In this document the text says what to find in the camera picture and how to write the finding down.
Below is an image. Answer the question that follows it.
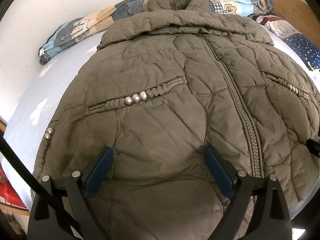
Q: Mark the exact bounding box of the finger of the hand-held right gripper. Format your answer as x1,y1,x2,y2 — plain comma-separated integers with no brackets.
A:
306,138,320,157

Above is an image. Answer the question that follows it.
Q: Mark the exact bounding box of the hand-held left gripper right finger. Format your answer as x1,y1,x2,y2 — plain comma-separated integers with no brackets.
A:
204,145,292,240

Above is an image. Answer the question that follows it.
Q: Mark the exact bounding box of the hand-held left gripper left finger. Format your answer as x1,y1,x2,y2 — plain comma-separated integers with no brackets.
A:
27,146,114,240

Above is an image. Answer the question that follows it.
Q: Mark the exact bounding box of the olive quilted jacket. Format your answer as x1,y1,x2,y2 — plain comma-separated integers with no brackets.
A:
31,0,320,240

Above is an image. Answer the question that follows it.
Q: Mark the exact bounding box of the red plastic bag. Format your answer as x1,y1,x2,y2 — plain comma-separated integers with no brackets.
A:
0,160,25,208

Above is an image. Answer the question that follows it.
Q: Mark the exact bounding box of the navy star print pillow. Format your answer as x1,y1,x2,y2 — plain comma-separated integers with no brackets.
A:
282,32,320,70

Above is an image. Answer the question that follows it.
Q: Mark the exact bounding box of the white red printed pillow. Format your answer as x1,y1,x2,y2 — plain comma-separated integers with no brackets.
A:
247,11,303,39

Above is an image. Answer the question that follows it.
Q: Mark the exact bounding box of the wooden headboard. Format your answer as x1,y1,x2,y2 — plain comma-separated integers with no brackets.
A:
257,0,320,35

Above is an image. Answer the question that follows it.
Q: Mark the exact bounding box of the patchwork cartoon blanket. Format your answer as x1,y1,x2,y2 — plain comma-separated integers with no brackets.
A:
37,0,280,65

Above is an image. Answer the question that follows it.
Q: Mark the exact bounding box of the black cable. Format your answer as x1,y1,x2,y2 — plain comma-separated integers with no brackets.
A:
0,132,73,240

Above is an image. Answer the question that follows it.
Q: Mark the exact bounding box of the wooden bed rail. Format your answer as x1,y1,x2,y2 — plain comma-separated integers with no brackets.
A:
0,201,30,220

